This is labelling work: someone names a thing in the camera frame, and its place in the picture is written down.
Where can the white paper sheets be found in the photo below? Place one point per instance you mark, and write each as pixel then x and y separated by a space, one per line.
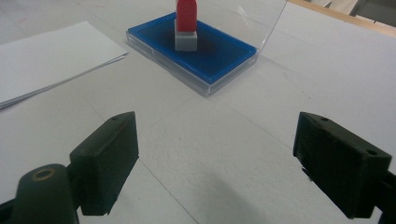
pixel 46 59

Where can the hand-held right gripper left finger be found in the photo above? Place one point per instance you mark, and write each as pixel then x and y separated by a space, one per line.
pixel 106 161

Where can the red stamp with grey base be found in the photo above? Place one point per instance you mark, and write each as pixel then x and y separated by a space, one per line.
pixel 186 18

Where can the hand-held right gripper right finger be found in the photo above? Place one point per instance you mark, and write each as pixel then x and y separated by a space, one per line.
pixel 339 161

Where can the blue ink pad clear case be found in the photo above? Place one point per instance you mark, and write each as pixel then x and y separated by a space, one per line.
pixel 218 59

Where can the wooden table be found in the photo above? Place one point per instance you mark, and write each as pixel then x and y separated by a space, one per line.
pixel 342 18

